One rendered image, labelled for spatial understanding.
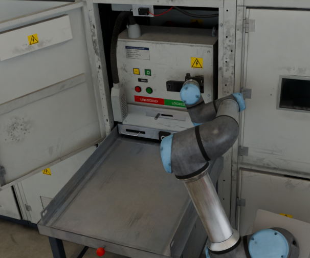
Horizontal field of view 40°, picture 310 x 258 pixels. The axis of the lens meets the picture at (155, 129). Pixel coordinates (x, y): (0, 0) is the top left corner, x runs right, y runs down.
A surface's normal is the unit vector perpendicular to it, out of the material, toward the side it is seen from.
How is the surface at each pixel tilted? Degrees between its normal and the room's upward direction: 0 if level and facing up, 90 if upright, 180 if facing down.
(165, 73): 90
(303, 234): 45
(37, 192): 90
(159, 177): 0
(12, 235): 0
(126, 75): 90
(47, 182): 90
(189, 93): 75
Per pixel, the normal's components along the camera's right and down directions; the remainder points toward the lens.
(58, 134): 0.66, 0.35
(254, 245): -0.27, -0.30
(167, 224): -0.07, -0.86
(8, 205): -0.38, 0.52
